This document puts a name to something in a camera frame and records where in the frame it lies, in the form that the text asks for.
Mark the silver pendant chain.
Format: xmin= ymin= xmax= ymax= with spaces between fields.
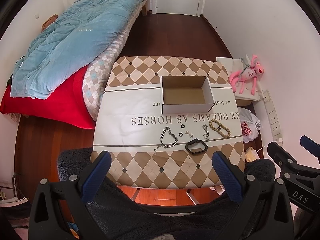
xmin=202 ymin=124 xmax=211 ymax=142

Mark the black fitness band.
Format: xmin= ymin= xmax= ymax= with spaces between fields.
xmin=185 ymin=139 xmax=208 ymax=155

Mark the small silver earring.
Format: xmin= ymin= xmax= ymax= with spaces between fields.
xmin=185 ymin=130 xmax=194 ymax=138

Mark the wooden bead bracelet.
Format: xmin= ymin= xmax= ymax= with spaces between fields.
xmin=209 ymin=119 xmax=232 ymax=139

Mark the silver chain necklace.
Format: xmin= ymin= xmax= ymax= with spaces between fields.
xmin=153 ymin=126 xmax=179 ymax=153

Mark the beige small box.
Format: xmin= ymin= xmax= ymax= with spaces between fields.
xmin=245 ymin=147 xmax=260 ymax=163

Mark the white power strip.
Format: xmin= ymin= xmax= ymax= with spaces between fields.
xmin=263 ymin=90 xmax=283 ymax=146

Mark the black fluffy garment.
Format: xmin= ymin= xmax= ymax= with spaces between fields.
xmin=56 ymin=147 xmax=277 ymax=240

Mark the white plastic shopping bag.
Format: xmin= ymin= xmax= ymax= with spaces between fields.
xmin=238 ymin=107 xmax=261 ymax=143

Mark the red blanket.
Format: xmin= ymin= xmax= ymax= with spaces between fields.
xmin=1 ymin=66 xmax=95 ymax=129

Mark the checkered tablecloth with text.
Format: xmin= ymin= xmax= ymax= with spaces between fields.
xmin=93 ymin=56 xmax=245 ymax=189

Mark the checkered bed sheet mattress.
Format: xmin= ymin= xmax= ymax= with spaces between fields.
xmin=82 ymin=0 xmax=147 ymax=121

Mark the white cardboard box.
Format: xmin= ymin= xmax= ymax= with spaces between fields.
xmin=161 ymin=75 xmax=215 ymax=115

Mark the pink panther plush toy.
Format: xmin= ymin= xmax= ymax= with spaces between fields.
xmin=229 ymin=55 xmax=265 ymax=95

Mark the light blue quilt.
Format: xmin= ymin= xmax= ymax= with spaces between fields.
xmin=10 ymin=0 xmax=143 ymax=100

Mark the brown pillow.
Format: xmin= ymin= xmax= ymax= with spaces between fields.
xmin=41 ymin=14 xmax=58 ymax=31

